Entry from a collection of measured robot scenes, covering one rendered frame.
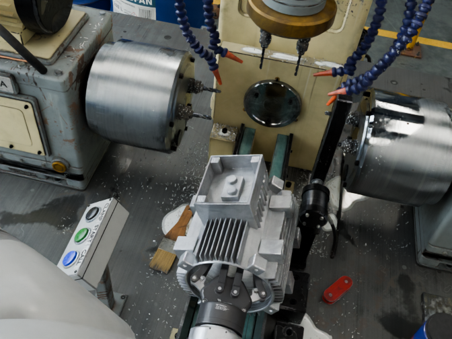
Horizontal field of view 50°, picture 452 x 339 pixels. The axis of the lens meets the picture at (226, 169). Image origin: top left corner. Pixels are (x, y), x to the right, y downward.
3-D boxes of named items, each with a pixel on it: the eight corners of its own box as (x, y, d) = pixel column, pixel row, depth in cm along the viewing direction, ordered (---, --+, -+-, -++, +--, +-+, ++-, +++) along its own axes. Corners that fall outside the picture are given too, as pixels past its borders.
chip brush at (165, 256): (182, 204, 128) (182, 202, 127) (200, 210, 127) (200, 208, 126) (147, 268, 114) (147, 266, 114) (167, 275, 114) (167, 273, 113)
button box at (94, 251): (104, 219, 98) (87, 202, 95) (130, 212, 95) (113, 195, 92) (68, 294, 87) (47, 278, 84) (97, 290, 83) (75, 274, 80)
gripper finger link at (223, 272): (222, 301, 80) (214, 300, 81) (234, 242, 87) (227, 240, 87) (224, 292, 77) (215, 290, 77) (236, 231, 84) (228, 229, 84)
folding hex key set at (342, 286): (343, 276, 117) (345, 272, 116) (353, 286, 116) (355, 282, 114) (319, 297, 113) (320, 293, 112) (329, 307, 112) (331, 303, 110)
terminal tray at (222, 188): (218, 182, 96) (209, 155, 91) (272, 181, 92) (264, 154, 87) (202, 230, 88) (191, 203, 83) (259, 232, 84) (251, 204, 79)
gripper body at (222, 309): (247, 332, 72) (257, 275, 77) (191, 319, 73) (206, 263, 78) (242, 346, 78) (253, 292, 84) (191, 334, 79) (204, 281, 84)
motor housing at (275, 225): (218, 231, 107) (194, 169, 95) (305, 233, 101) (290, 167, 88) (194, 313, 94) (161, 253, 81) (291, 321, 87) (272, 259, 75)
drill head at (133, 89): (81, 87, 138) (67, 7, 120) (207, 113, 135) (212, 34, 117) (41, 148, 121) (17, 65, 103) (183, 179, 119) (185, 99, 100)
